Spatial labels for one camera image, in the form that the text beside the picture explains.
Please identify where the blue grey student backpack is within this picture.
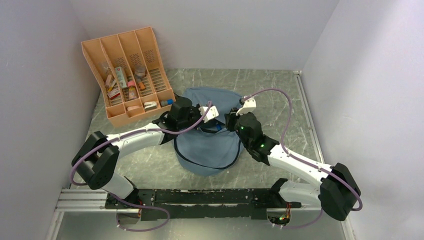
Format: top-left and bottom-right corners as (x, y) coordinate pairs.
(172, 87), (244, 177)

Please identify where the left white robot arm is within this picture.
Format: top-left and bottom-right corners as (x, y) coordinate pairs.
(69, 97), (212, 208)

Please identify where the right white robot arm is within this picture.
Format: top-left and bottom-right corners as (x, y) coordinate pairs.
(224, 112), (363, 221)

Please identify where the grey blue cylinder bottle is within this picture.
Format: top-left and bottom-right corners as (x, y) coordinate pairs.
(160, 99), (174, 107)

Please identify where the white stapler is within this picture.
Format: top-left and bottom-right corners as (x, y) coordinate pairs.
(143, 101), (158, 112)

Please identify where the pink capped glue bottle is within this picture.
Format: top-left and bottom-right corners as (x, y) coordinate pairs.
(127, 80), (138, 101)

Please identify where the grey round jar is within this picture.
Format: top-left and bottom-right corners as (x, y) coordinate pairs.
(134, 65), (147, 78)

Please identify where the red white small box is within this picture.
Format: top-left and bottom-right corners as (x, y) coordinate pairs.
(107, 88), (121, 100)

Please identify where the peach plastic file organizer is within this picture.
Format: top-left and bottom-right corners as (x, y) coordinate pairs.
(81, 27), (175, 127)

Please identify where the tall white carton box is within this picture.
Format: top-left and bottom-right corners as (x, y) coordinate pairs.
(114, 66), (128, 89)

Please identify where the black mounting base rail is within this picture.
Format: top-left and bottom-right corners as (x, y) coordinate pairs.
(105, 187), (302, 222)

